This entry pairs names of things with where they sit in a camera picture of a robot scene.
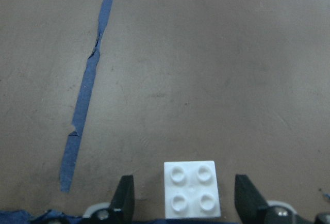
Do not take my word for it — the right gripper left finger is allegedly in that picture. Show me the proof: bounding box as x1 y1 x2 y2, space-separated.
82 175 135 223

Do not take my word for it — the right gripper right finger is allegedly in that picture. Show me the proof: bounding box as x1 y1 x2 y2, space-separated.
234 174 304 224

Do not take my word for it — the white block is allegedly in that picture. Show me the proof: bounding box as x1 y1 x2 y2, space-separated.
163 161 221 219

